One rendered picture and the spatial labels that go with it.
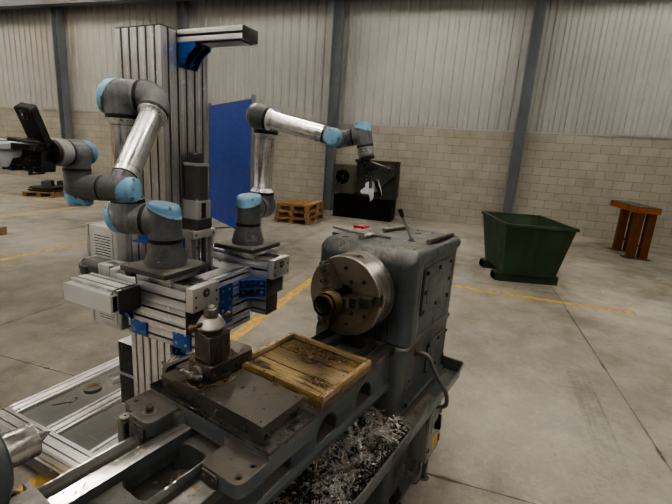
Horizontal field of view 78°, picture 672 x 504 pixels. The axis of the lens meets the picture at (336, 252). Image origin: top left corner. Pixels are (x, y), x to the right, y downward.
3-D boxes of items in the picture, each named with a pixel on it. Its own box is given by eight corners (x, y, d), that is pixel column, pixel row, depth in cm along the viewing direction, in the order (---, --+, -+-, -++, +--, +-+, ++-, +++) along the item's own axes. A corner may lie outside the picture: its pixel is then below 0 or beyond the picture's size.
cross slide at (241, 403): (199, 361, 134) (199, 348, 133) (304, 412, 112) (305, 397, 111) (152, 383, 120) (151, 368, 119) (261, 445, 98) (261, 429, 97)
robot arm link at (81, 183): (94, 208, 121) (91, 170, 119) (58, 205, 122) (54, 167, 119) (110, 205, 129) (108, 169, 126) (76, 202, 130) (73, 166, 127)
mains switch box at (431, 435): (417, 463, 225) (435, 323, 206) (448, 478, 216) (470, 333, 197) (389, 505, 197) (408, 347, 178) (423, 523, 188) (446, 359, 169)
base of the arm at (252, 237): (225, 242, 196) (225, 222, 194) (245, 237, 210) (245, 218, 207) (251, 247, 190) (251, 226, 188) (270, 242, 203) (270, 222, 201)
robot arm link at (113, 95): (141, 239, 148) (133, 76, 136) (100, 235, 149) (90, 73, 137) (157, 232, 160) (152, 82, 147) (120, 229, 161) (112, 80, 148)
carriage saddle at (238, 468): (203, 375, 137) (203, 359, 136) (317, 432, 113) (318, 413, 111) (114, 419, 113) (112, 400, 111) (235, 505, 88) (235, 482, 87)
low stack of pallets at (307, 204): (292, 214, 1062) (293, 197, 1052) (324, 218, 1042) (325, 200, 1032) (273, 221, 944) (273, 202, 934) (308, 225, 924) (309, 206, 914)
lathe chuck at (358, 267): (316, 309, 178) (331, 240, 168) (379, 342, 163) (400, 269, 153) (303, 314, 171) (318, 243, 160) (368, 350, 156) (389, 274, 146)
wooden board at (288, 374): (292, 340, 167) (292, 331, 166) (370, 370, 148) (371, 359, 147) (236, 369, 142) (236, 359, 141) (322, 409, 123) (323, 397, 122)
